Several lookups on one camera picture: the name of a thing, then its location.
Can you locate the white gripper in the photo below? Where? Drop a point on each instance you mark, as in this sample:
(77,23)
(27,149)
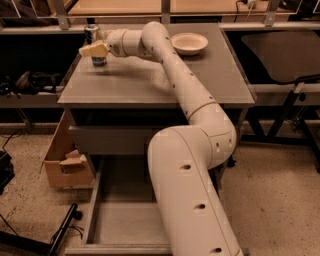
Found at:
(114,43)

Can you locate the red bull can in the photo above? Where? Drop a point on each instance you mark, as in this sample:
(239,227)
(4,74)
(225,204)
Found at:
(91,35)

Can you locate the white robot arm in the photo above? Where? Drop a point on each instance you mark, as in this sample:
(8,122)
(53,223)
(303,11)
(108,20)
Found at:
(180,157)

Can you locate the grey drawer cabinet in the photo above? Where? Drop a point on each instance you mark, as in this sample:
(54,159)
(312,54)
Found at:
(135,92)

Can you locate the closed top drawer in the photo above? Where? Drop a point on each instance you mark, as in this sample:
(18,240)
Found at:
(104,140)

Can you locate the open middle drawer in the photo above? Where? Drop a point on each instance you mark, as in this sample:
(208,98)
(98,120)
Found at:
(124,218)

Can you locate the black headset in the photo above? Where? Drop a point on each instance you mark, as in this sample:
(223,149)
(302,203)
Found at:
(31,83)

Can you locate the white paper bowl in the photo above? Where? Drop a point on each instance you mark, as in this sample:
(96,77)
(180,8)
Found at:
(189,44)

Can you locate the cardboard box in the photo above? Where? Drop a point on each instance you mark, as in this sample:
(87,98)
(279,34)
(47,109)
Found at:
(64,165)

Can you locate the white power adapter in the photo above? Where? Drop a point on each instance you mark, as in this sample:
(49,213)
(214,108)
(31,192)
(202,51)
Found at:
(251,4)

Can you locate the black device on floor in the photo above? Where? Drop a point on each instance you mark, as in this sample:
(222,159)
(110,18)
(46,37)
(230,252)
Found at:
(6,170)

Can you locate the black chair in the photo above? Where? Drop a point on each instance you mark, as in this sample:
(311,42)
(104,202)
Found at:
(283,69)

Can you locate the metal railing frame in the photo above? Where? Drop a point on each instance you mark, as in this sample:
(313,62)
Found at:
(230,15)

